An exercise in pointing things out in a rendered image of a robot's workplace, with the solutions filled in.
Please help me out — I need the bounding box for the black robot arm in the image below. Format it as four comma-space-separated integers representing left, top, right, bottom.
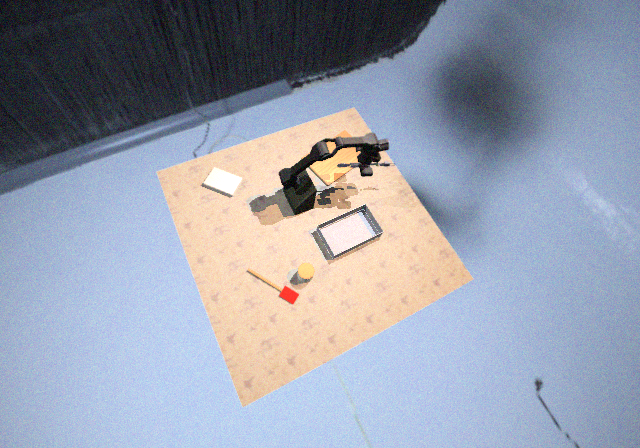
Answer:
278, 132, 389, 190

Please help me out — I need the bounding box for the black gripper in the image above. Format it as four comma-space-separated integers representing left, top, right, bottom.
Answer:
355, 147, 373, 177

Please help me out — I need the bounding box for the grey cylindrical canister with tan lid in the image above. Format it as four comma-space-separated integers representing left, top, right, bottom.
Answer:
297, 263, 314, 283

